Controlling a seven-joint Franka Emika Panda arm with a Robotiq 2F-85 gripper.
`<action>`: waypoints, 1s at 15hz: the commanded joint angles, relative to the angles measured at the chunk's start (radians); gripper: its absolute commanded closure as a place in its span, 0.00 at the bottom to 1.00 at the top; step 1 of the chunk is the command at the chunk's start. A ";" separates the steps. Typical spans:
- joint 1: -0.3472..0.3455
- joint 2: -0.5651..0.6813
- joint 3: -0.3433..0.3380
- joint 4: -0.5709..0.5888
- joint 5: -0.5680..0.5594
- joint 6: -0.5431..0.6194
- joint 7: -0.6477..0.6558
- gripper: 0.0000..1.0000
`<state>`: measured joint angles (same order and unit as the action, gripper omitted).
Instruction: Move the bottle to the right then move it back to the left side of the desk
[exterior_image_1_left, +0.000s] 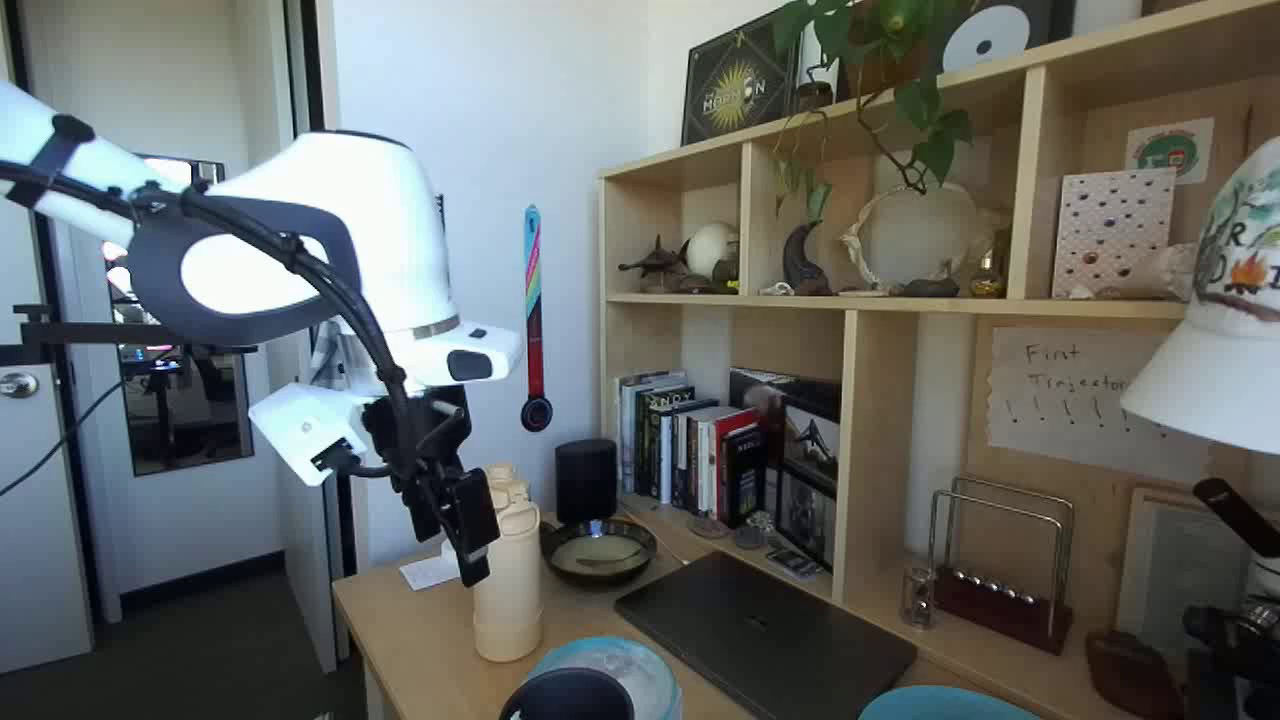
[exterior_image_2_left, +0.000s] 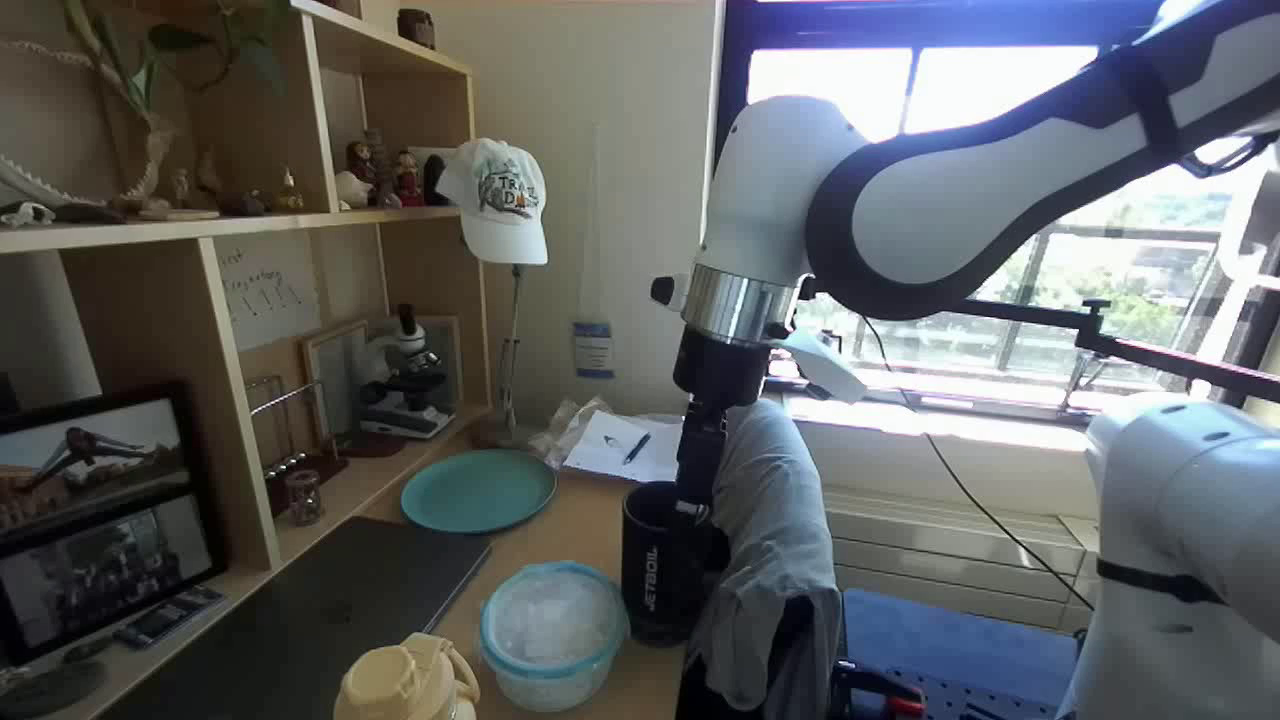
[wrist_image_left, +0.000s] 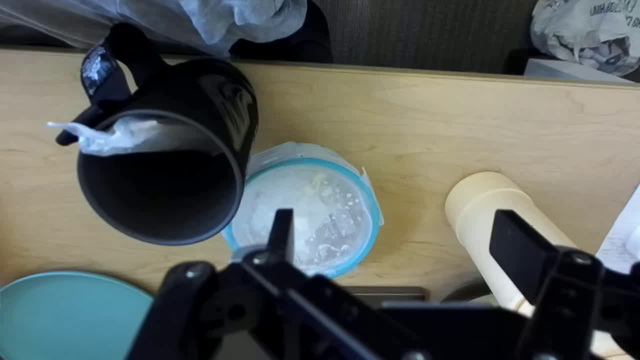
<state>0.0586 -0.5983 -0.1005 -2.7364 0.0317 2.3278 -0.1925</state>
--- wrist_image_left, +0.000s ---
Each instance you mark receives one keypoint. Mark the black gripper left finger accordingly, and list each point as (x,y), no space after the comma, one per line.
(281,237)

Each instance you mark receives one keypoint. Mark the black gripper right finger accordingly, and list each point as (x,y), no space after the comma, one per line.
(524,256)

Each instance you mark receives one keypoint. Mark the clear container with teal rim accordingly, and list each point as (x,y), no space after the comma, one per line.
(336,212)

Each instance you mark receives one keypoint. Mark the white paper sheet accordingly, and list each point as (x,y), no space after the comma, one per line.
(621,246)

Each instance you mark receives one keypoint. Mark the black mug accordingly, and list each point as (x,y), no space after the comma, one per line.
(174,196)

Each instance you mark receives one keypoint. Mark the white tissue in mug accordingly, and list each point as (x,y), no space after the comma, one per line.
(126,137)

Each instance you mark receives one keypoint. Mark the white plastic bag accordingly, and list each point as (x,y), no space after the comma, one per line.
(603,35)

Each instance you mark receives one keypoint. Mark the grey cloth on chair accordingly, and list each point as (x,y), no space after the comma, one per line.
(204,25)

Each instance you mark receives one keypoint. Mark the teal plate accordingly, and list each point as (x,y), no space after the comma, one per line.
(67,314)

